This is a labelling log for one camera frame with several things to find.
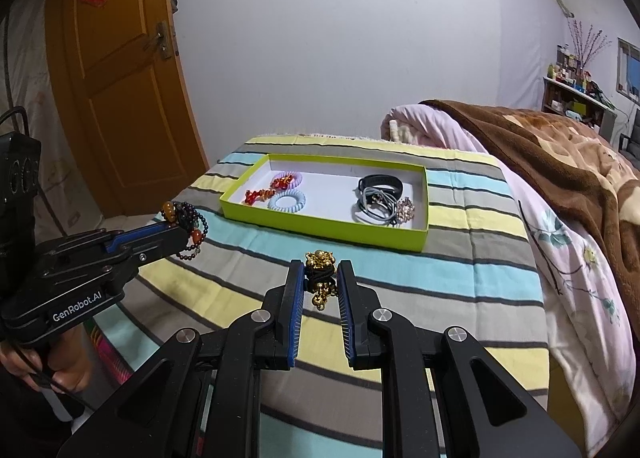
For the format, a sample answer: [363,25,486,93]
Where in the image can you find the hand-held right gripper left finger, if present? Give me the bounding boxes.
[47,260,305,458]

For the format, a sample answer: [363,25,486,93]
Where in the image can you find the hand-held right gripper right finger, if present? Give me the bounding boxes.
[336,261,584,458]

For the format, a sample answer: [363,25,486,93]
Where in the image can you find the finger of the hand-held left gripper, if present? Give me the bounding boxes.
[39,224,169,269]
[106,228,190,285]

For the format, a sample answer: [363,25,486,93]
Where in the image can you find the brown bead bracelet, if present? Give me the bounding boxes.
[161,201,208,260]

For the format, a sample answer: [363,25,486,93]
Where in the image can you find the gold bell black hair tie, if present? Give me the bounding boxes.
[304,250,341,309]

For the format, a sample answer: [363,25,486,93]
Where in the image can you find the green cardboard box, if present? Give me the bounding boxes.
[219,154,430,253]

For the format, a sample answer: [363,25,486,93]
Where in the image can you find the blue spiral hair tie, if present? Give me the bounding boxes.
[267,190,307,213]

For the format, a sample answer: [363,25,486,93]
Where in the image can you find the grey hair tie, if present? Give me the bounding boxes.
[357,188,401,221]

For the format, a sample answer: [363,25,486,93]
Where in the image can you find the rose gold chain hair tie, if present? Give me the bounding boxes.
[392,197,416,225]

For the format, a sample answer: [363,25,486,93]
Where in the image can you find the person's left hand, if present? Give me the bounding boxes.
[0,322,94,395]

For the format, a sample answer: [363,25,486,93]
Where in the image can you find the striped bed sheet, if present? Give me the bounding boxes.
[92,134,551,458]

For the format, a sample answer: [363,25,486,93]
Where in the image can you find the colourful striped cloth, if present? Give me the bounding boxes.
[87,323,133,384]

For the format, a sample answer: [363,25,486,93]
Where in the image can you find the wooden door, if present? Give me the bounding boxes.
[45,0,210,219]

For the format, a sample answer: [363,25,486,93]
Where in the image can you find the black wristband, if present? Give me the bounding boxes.
[357,174,402,201]

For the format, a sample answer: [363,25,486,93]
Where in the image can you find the brass door lock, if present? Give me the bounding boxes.
[141,22,178,60]

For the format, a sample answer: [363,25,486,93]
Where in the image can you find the pink floral quilt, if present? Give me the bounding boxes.
[381,104,638,449]

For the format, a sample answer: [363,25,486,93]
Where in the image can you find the brown plush blanket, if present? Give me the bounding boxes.
[419,98,640,329]

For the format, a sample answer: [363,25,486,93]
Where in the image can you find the black chair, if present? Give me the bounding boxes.
[617,110,640,161]

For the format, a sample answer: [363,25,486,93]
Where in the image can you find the pink flower branches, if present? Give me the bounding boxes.
[567,19,612,68]

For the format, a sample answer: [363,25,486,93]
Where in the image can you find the window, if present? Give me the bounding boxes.
[616,38,640,101]

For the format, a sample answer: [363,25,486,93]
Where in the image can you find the purple spiral hair tie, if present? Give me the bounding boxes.
[272,170,304,189]

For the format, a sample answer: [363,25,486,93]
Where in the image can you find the cluttered wall shelf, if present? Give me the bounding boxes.
[542,45,618,131]

